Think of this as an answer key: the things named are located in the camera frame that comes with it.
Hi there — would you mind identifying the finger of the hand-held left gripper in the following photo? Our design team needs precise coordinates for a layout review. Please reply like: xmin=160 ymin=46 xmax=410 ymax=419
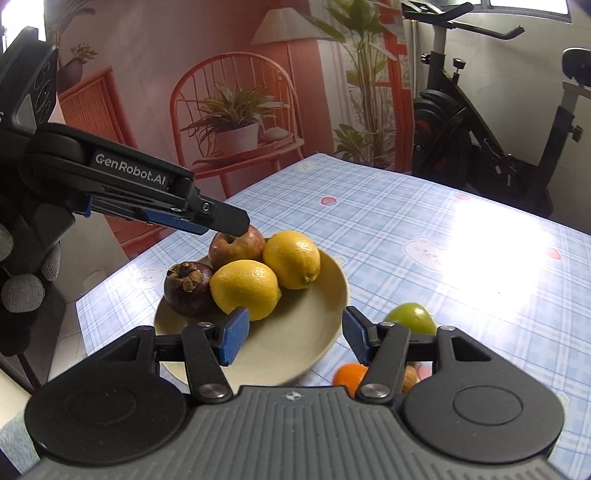
xmin=85 ymin=194 xmax=251 ymax=237

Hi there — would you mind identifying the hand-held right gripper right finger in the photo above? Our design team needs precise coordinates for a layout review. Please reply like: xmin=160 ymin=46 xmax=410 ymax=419
xmin=342 ymin=305 xmax=494 ymax=402

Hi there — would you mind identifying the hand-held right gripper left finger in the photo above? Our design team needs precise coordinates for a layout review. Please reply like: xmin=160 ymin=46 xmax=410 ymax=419
xmin=95 ymin=306 xmax=251 ymax=403

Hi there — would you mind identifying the red apple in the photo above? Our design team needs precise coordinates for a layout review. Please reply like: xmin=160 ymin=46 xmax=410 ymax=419
xmin=209 ymin=224 xmax=266 ymax=271

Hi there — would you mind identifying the orange tangerine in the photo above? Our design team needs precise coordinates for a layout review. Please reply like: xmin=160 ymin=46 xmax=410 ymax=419
xmin=332 ymin=363 xmax=370 ymax=398

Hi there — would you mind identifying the yellow lemon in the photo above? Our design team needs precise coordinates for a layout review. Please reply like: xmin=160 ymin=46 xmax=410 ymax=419
xmin=263 ymin=231 xmax=321 ymax=291
xmin=210 ymin=260 xmax=282 ymax=321

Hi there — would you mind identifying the large green apple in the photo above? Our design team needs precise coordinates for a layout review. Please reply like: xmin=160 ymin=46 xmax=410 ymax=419
xmin=383 ymin=302 xmax=438 ymax=336

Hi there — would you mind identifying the beige plate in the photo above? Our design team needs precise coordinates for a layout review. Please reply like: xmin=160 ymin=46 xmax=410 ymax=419
xmin=153 ymin=237 xmax=349 ymax=387

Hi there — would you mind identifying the dark purple mangosteen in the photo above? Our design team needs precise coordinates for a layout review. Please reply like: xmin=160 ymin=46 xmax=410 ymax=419
xmin=164 ymin=261 xmax=215 ymax=318

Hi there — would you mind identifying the brown longan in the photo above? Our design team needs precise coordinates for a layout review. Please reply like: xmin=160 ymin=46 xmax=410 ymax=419
xmin=401 ymin=364 xmax=420 ymax=394

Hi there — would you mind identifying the person's left hand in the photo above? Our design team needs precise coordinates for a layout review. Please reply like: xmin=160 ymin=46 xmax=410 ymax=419
xmin=0 ymin=222 xmax=63 ymax=357

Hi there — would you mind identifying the blue plaid bear tablecloth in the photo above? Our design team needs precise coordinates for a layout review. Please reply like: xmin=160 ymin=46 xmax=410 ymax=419
xmin=76 ymin=152 xmax=591 ymax=462

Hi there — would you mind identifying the black exercise bike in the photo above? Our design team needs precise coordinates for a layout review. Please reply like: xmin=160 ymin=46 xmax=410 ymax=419
xmin=402 ymin=0 xmax=591 ymax=217

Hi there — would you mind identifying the window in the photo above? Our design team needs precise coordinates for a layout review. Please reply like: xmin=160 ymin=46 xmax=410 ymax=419
xmin=478 ymin=0 xmax=575 ymax=23

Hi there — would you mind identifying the wall poster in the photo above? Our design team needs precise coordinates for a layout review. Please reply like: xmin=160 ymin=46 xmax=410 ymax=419
xmin=46 ymin=0 xmax=416 ymax=278

